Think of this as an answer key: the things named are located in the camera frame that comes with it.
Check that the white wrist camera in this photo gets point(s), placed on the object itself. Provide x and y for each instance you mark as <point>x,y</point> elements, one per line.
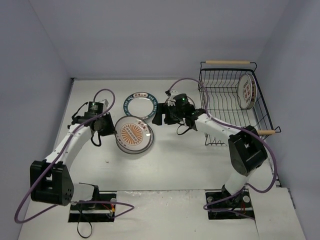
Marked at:
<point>105,102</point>
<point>170,100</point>

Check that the teal rimmed white plate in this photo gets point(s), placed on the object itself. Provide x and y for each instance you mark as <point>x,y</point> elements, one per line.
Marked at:
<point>141,104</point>

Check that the red character plate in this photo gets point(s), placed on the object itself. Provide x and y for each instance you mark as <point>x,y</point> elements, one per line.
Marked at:
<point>134,152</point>
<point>244,91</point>
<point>253,91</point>

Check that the black wire dish rack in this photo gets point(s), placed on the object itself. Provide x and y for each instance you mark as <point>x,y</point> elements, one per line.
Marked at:
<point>221,79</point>

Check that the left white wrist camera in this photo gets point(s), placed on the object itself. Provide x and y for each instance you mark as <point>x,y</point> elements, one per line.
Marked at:
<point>105,102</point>

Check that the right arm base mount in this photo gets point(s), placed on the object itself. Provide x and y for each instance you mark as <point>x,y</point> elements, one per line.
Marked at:
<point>239,207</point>

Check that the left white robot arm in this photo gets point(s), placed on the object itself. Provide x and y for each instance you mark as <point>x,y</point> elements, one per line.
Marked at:
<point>50,179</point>

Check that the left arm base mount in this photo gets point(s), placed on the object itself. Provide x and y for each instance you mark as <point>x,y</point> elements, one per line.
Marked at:
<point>94,213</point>

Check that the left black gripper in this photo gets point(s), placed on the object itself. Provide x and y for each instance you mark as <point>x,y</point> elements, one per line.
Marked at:
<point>106,124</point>

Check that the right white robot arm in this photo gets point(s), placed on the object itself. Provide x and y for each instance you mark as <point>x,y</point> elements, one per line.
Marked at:
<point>246,151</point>

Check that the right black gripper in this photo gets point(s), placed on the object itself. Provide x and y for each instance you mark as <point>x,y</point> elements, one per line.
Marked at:
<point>166,114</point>

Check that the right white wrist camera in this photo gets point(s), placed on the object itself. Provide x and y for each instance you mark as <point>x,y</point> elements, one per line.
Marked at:
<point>170,100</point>

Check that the orange sunburst plate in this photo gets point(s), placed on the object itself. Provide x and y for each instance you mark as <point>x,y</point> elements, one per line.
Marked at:
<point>190,100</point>
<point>133,133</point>

